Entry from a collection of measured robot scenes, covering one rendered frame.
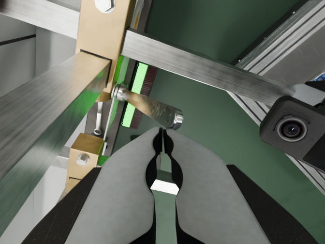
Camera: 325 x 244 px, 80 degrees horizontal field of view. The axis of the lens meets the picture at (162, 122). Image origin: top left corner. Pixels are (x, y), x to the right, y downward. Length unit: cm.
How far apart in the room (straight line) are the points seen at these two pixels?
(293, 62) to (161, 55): 90
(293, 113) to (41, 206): 91
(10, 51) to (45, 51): 9
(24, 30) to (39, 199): 62
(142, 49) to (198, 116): 107
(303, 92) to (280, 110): 12
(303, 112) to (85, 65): 20
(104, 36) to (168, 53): 8
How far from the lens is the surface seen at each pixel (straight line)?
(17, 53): 53
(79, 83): 18
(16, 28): 51
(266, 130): 20
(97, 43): 25
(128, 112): 47
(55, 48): 56
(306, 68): 115
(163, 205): 188
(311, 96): 31
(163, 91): 120
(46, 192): 88
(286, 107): 20
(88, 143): 39
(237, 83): 28
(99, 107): 47
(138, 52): 26
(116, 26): 25
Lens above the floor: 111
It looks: 59 degrees down
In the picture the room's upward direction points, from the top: 180 degrees clockwise
